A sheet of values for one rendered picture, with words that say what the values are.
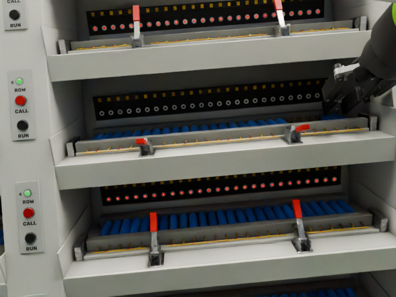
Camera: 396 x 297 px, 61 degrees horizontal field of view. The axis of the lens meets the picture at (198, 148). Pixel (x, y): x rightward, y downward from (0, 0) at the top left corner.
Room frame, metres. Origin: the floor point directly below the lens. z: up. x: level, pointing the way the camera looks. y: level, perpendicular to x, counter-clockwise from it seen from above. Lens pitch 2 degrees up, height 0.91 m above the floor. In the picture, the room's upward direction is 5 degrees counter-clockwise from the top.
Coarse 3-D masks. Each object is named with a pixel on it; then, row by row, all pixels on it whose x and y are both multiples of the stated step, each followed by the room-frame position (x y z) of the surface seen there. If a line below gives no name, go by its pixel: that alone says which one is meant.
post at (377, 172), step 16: (336, 0) 0.77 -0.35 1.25; (352, 0) 0.70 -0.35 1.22; (368, 0) 0.64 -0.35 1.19; (336, 16) 0.77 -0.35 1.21; (384, 96) 0.62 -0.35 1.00; (352, 176) 0.77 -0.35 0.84; (368, 176) 0.70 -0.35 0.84; (384, 176) 0.65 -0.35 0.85; (352, 192) 0.78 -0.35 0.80; (384, 192) 0.65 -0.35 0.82; (384, 272) 0.68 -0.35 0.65; (384, 288) 0.69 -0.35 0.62
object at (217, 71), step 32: (96, 0) 0.78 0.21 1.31; (128, 0) 0.78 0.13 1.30; (160, 0) 0.78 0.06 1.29; (192, 0) 0.79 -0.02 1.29; (224, 0) 0.79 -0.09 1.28; (288, 64) 0.79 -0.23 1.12; (320, 64) 0.79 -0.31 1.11; (96, 96) 0.78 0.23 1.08; (96, 192) 0.78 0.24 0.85; (96, 224) 0.78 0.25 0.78
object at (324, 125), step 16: (240, 128) 0.64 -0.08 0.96; (256, 128) 0.63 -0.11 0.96; (272, 128) 0.64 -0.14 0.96; (320, 128) 0.64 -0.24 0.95; (336, 128) 0.63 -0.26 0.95; (352, 128) 0.64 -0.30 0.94; (80, 144) 0.63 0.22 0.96; (96, 144) 0.63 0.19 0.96; (112, 144) 0.63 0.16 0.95; (128, 144) 0.63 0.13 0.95; (160, 144) 0.63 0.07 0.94
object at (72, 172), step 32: (64, 128) 0.64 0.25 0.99; (384, 128) 0.62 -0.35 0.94; (64, 160) 0.61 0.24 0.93; (96, 160) 0.59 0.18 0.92; (128, 160) 0.58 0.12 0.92; (160, 160) 0.59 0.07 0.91; (192, 160) 0.59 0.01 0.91; (224, 160) 0.59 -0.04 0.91; (256, 160) 0.59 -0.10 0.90; (288, 160) 0.60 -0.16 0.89; (320, 160) 0.60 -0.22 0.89; (352, 160) 0.60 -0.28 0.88; (384, 160) 0.61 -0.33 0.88
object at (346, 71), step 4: (352, 64) 0.51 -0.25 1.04; (356, 64) 0.51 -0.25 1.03; (336, 68) 0.52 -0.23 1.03; (340, 68) 0.52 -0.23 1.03; (344, 68) 0.51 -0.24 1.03; (348, 68) 0.51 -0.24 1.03; (352, 68) 0.51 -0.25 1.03; (336, 72) 0.52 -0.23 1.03; (340, 72) 0.52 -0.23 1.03; (344, 72) 0.52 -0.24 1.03; (348, 72) 0.52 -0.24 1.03; (344, 76) 0.52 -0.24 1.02; (344, 80) 0.53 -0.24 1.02
